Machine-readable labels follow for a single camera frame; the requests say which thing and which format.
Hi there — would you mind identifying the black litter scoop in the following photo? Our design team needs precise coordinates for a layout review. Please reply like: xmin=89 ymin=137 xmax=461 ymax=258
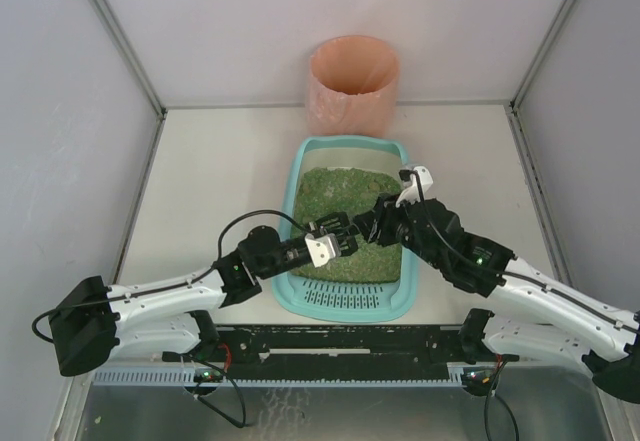
xmin=309 ymin=212 xmax=374 ymax=257

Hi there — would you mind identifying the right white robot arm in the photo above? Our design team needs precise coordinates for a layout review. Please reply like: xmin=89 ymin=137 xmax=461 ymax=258
xmin=353 ymin=196 xmax=639 ymax=404

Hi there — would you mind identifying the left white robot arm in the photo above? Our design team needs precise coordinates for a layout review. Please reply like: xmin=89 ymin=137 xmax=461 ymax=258
xmin=47 ymin=213 xmax=358 ymax=377

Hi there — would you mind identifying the green cat litter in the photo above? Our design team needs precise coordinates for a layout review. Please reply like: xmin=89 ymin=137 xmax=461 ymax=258
xmin=293 ymin=168 xmax=402 ymax=284

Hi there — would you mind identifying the teal plastic litter box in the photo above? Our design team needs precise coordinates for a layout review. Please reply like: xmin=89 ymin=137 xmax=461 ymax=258
xmin=271 ymin=136 xmax=418 ymax=323

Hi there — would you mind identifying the pink lined trash bin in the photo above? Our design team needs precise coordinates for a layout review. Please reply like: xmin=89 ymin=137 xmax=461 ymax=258
xmin=305 ymin=35 xmax=400 ymax=138

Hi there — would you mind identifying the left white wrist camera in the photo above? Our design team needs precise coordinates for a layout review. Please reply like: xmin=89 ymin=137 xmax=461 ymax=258
xmin=304 ymin=233 xmax=341 ymax=268

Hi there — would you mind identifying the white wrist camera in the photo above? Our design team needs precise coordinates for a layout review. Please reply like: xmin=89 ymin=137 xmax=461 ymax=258
xmin=304 ymin=233 xmax=341 ymax=268
xmin=395 ymin=164 xmax=433 ymax=208

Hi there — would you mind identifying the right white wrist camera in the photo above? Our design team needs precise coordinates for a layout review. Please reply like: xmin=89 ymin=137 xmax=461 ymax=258
xmin=395 ymin=164 xmax=433 ymax=208

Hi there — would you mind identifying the left black camera cable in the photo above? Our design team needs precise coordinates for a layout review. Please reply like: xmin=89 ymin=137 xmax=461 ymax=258
xmin=31 ymin=209 xmax=309 ymax=347

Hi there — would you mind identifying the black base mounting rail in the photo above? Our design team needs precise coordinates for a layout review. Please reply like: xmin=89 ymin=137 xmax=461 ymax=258
xmin=184 ymin=325 xmax=496 ymax=379

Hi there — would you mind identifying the white slotted cable duct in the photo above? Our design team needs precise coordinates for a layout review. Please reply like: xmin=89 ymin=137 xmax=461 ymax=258
xmin=92 ymin=365 xmax=493 ymax=388

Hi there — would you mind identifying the left base power cable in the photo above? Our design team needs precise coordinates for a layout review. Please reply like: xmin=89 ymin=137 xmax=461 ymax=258
xmin=192 ymin=343 xmax=249 ymax=430

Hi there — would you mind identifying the base power cable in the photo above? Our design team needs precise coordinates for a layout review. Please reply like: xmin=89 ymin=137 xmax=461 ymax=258
xmin=192 ymin=343 xmax=249 ymax=430
xmin=462 ymin=355 xmax=521 ymax=441

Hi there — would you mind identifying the right base power cable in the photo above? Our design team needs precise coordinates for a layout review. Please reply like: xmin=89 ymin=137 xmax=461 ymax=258
xmin=462 ymin=355 xmax=521 ymax=441

